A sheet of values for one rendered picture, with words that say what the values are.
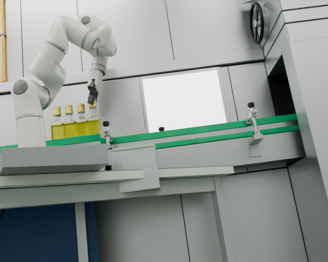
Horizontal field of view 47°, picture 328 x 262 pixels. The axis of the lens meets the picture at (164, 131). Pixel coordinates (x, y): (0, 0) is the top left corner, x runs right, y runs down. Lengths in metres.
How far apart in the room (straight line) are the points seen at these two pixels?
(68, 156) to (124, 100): 0.82
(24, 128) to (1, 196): 0.25
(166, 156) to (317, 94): 0.70
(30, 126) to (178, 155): 0.66
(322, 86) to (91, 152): 1.01
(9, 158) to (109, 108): 0.89
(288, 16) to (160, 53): 0.69
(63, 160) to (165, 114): 0.85
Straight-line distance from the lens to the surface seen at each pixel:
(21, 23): 2.34
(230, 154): 1.71
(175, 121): 1.91
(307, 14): 1.87
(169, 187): 1.49
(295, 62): 1.74
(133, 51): 2.10
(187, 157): 1.68
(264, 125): 1.80
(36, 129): 1.38
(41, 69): 1.44
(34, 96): 1.42
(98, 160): 1.22
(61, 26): 1.48
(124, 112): 1.94
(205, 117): 1.93
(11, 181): 1.27
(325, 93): 1.72
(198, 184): 1.56
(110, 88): 2.00
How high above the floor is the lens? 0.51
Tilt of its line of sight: 15 degrees up
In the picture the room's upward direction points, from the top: 8 degrees counter-clockwise
